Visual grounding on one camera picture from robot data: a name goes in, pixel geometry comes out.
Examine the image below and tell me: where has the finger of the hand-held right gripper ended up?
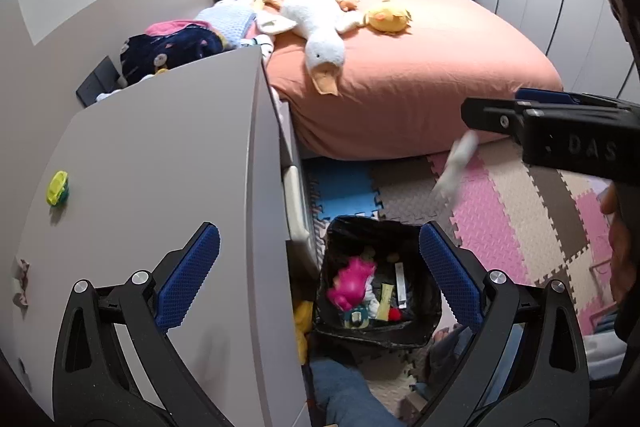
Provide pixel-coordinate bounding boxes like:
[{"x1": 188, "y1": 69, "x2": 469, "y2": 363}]
[
  {"x1": 515, "y1": 88, "x2": 640, "y2": 110},
  {"x1": 461, "y1": 98, "x2": 527, "y2": 141}
]

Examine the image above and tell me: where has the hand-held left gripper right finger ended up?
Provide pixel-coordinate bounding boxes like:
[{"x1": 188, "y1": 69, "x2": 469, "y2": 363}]
[{"x1": 410, "y1": 222, "x2": 591, "y2": 427}]

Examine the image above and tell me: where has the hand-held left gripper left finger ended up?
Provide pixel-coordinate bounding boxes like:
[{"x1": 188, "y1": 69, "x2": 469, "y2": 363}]
[{"x1": 52, "y1": 222, "x2": 231, "y2": 427}]

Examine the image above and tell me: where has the long white printed box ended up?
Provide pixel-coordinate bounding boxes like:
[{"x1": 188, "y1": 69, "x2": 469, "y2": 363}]
[{"x1": 394, "y1": 262, "x2": 409, "y2": 311}]

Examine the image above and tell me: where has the white elongated soft object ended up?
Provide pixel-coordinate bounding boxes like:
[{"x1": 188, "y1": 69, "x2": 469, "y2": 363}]
[{"x1": 431, "y1": 130, "x2": 481, "y2": 208}]

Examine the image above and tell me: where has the yellow snack packet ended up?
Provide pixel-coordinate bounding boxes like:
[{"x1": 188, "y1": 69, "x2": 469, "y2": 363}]
[{"x1": 377, "y1": 284, "x2": 397, "y2": 321}]

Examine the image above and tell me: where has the pink plush toy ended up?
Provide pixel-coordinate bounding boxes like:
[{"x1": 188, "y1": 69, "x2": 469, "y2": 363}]
[{"x1": 327, "y1": 257, "x2": 379, "y2": 311}]

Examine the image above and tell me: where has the black lined trash bin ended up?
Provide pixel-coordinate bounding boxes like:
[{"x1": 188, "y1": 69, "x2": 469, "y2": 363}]
[{"x1": 312, "y1": 215, "x2": 444, "y2": 351}]

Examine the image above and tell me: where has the person's right hand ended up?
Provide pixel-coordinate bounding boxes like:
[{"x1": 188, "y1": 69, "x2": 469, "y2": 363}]
[{"x1": 600, "y1": 183, "x2": 640, "y2": 341}]

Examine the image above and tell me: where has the person's foot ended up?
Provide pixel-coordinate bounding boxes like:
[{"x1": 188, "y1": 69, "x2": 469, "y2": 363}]
[{"x1": 427, "y1": 324, "x2": 474, "y2": 390}]

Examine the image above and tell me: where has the bed with pink sheet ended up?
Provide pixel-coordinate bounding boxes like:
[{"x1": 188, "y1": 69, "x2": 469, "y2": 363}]
[{"x1": 250, "y1": 0, "x2": 564, "y2": 161}]

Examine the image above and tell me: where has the foam puzzle floor mat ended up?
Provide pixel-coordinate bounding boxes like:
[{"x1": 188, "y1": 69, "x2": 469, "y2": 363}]
[{"x1": 302, "y1": 141, "x2": 640, "y2": 427}]

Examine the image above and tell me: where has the yellow cloth item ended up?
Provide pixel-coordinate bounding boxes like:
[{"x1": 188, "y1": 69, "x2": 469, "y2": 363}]
[{"x1": 294, "y1": 301, "x2": 314, "y2": 364}]

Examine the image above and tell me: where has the yellow duck plush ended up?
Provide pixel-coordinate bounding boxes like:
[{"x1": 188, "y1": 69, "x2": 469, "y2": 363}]
[{"x1": 362, "y1": 0, "x2": 414, "y2": 38}]

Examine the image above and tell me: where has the person's leg in jeans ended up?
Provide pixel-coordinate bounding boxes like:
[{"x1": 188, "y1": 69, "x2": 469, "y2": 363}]
[{"x1": 310, "y1": 358, "x2": 403, "y2": 427}]

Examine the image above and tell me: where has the yellow green toy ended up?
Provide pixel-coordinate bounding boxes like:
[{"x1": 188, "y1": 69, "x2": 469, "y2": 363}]
[{"x1": 46, "y1": 171, "x2": 70, "y2": 207}]

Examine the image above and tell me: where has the crumpled pale paper wrapper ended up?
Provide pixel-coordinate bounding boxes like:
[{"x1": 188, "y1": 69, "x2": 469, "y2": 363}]
[{"x1": 12, "y1": 257, "x2": 32, "y2": 309}]

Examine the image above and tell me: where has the white goose plush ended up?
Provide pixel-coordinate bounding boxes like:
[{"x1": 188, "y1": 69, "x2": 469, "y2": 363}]
[{"x1": 255, "y1": 0, "x2": 364, "y2": 98}]

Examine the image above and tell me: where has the navy printed blanket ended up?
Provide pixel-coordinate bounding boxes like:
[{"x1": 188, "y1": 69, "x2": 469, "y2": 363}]
[{"x1": 119, "y1": 27, "x2": 227, "y2": 88}]

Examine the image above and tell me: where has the white printed cloth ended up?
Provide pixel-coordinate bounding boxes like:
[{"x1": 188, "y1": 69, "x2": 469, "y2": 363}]
[{"x1": 244, "y1": 33, "x2": 274, "y2": 58}]

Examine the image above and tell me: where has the pink cloth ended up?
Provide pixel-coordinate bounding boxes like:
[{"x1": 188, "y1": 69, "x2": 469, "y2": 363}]
[{"x1": 145, "y1": 19, "x2": 212, "y2": 38}]

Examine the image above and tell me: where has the light blue knit cloth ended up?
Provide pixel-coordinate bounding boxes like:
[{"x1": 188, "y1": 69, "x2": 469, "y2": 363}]
[{"x1": 194, "y1": 0, "x2": 259, "y2": 51}]

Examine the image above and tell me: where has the beige bed frame panel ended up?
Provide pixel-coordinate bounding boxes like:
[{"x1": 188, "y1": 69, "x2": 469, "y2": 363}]
[{"x1": 280, "y1": 102, "x2": 322, "y2": 269}]

